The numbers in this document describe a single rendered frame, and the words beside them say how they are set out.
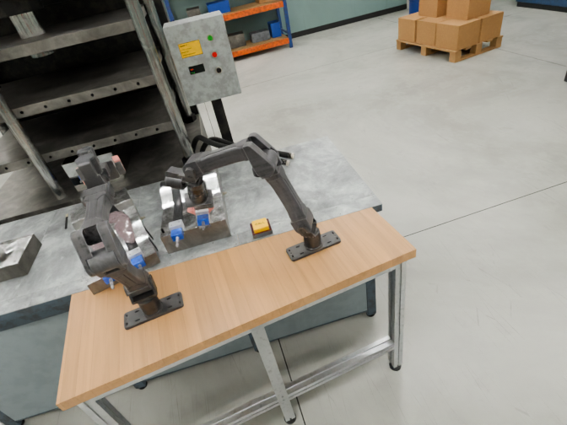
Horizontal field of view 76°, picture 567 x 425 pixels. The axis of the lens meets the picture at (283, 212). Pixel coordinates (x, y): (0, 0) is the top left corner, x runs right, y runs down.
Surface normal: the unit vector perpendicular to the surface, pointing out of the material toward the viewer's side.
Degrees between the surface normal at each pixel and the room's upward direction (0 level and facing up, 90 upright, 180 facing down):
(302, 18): 90
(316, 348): 0
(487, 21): 90
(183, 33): 90
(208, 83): 90
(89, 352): 0
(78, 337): 0
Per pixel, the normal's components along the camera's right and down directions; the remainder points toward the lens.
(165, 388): -0.18, -0.78
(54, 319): 0.22, 0.56
